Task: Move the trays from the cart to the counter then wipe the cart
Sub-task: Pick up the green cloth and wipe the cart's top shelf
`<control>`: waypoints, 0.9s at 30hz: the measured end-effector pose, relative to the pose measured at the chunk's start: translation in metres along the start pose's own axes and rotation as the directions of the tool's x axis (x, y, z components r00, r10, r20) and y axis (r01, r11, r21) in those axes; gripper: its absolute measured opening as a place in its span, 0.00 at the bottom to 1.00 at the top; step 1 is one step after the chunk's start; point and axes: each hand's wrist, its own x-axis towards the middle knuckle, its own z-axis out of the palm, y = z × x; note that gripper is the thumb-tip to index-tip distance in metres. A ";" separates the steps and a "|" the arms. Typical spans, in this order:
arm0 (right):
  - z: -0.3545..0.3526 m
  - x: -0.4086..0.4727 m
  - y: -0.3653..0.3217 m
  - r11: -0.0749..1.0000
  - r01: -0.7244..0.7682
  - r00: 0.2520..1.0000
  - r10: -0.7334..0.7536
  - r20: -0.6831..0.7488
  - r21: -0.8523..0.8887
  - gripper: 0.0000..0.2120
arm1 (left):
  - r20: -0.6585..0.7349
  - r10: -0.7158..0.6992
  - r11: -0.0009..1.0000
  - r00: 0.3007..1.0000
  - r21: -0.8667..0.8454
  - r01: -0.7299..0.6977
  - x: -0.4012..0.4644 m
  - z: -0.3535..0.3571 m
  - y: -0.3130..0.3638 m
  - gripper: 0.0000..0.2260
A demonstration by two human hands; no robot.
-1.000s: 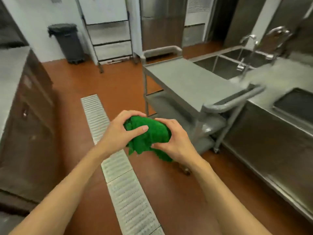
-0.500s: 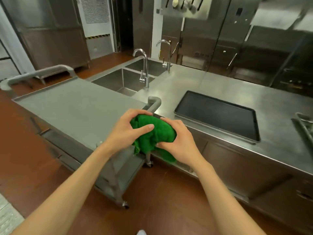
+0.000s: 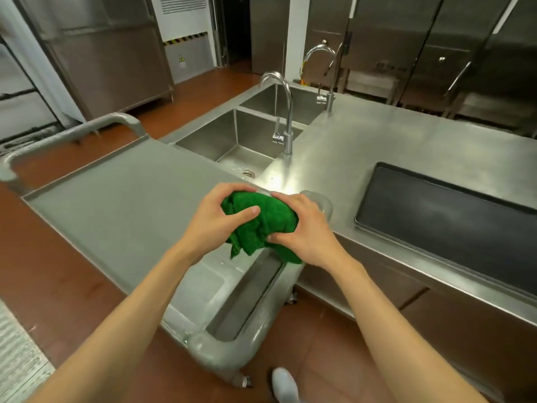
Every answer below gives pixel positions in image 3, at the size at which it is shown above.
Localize green cloth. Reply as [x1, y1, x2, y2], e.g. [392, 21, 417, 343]
[221, 191, 304, 265]

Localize person's right forearm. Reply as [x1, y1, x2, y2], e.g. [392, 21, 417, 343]
[330, 257, 488, 403]

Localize clear plastic container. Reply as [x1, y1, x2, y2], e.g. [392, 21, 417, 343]
[300, 190, 334, 232]

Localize person's white shoe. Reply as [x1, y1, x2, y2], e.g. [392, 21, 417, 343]
[271, 367, 300, 403]

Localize wide steel sink basin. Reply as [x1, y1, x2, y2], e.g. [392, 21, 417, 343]
[174, 107, 304, 181]

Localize stainless steel refrigerator wall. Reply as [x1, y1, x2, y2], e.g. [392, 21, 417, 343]
[304, 0, 537, 138]

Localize person's left forearm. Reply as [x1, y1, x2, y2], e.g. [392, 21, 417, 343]
[25, 242, 201, 403]

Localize narrow steel sink basin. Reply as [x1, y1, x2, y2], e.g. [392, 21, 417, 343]
[239, 81, 336, 126]

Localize large chrome gooseneck faucet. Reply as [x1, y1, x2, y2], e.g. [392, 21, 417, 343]
[259, 71, 295, 157]

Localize small chrome gooseneck faucet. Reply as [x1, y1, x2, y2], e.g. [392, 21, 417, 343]
[302, 40, 339, 114]

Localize person's left hand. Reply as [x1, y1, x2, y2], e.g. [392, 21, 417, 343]
[180, 182, 262, 265]

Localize grey floor mat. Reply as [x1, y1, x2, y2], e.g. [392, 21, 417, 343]
[0, 299, 56, 403]

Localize person's right hand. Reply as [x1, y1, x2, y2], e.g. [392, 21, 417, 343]
[266, 191, 350, 273]

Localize stainless steel counter cabinet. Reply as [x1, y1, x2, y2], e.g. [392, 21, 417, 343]
[159, 79, 537, 403]

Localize tall stainless steel cabinet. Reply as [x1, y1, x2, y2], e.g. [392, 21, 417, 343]
[12, 0, 175, 122]

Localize black baking tray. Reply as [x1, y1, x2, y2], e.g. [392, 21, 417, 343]
[354, 162, 537, 299]

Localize stainless steel trolley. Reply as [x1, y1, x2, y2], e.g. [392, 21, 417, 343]
[0, 113, 308, 387]

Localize white panel with hazard stripe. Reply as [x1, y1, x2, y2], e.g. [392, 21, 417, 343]
[150, 0, 217, 85]

